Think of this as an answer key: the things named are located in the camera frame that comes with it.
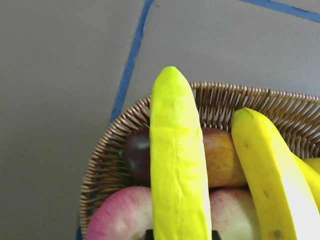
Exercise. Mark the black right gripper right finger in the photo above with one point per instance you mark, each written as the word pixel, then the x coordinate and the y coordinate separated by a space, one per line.
pixel 215 235

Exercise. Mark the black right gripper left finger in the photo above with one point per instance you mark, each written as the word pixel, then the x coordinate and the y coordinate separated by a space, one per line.
pixel 149 234

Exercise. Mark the textured light yellow banana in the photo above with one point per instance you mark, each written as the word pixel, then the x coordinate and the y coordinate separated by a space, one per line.
pixel 177 155

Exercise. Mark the yellow banana curved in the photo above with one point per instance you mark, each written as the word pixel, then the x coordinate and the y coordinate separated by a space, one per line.
pixel 285 206

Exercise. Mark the brown wicker basket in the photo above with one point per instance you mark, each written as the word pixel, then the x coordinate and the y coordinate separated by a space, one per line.
pixel 296 116

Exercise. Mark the pink red apple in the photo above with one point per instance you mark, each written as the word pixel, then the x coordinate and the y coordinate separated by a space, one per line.
pixel 176 215

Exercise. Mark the dark purple plum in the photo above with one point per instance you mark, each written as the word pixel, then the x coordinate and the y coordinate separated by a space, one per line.
pixel 136 156

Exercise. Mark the yellow banana far side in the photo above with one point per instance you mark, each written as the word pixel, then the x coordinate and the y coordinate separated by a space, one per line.
pixel 310 168

